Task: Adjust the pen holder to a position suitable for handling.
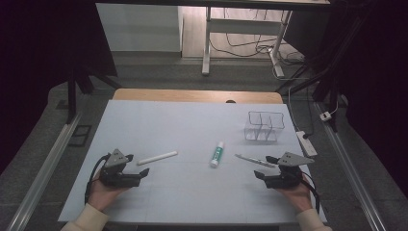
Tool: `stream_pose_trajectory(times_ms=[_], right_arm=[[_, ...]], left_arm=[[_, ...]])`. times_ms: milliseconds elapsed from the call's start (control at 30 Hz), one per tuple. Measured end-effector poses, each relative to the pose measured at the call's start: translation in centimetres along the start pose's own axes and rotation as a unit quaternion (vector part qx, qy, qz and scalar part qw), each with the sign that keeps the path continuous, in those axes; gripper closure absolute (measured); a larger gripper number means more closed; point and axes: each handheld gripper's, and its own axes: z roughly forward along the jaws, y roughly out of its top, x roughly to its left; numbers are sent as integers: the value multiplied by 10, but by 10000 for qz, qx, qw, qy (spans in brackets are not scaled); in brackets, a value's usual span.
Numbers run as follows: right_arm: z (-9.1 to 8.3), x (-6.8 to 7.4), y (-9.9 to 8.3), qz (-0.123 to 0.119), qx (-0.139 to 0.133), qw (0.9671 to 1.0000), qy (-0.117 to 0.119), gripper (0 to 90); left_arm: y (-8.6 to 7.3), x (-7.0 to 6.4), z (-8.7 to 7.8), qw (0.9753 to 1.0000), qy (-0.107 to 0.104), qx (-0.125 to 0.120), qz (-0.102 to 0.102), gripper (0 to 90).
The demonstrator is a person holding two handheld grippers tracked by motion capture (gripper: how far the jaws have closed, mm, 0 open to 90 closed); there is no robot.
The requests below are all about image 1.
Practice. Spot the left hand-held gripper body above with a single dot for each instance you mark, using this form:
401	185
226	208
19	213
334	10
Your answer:
117	174

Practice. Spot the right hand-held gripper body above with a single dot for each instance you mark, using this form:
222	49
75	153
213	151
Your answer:
287	176

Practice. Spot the white stick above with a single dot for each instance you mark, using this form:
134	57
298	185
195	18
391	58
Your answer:
157	158

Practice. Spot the clear plastic pen holder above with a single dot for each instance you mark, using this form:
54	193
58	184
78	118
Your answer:
264	126

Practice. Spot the green and white tube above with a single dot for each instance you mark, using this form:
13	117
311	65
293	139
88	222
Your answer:
217	155

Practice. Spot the person's right hand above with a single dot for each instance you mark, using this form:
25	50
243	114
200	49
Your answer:
300	197

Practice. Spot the person's left hand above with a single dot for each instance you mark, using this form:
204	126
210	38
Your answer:
99	195

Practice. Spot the white power strip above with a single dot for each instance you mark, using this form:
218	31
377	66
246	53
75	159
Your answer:
306	144

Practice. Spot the white table mat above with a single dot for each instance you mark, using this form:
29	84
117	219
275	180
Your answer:
192	192

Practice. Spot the black floor plate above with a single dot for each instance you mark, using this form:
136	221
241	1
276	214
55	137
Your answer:
80	135

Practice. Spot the small white adapter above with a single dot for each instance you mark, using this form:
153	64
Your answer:
325	116

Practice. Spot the dark table grommet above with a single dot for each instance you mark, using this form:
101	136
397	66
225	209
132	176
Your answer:
230	101

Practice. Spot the wooden table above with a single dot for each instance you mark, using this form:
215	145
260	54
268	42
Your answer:
179	95

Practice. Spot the black tripod stand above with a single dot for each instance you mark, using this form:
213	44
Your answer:
72	96

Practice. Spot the black metal stand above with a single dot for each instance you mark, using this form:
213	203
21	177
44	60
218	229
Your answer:
324	77

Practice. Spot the dark curtain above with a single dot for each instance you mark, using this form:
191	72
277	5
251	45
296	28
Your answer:
38	64
381	80

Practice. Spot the white cabinet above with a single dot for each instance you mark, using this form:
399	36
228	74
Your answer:
138	27

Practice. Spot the aluminium rail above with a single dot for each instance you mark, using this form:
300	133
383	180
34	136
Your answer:
48	163
349	163

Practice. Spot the white frame desk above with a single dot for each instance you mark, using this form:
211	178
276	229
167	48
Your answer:
243	26

